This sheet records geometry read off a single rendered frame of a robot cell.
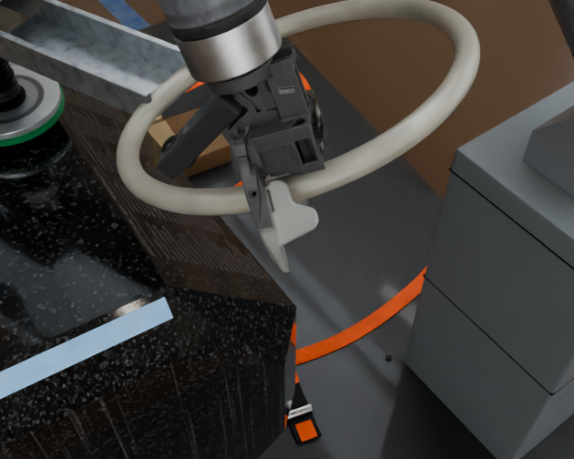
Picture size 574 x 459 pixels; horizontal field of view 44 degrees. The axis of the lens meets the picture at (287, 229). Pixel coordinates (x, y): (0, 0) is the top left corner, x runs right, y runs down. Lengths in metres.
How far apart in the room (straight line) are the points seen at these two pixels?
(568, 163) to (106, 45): 0.84
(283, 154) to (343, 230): 1.69
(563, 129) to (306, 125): 0.78
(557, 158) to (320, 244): 1.10
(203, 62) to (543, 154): 0.91
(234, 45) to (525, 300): 1.04
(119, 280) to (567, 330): 0.86
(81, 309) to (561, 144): 0.89
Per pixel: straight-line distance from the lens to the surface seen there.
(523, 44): 3.33
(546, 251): 1.42
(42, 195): 1.38
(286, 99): 0.67
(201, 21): 0.62
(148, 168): 1.58
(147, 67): 1.18
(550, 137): 1.40
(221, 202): 0.76
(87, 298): 1.21
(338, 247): 2.33
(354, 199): 2.47
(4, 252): 1.31
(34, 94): 1.51
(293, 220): 0.70
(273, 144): 0.68
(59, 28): 1.31
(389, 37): 3.24
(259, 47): 0.64
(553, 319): 1.51
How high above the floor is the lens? 1.82
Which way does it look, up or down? 50 degrees down
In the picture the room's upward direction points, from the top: straight up
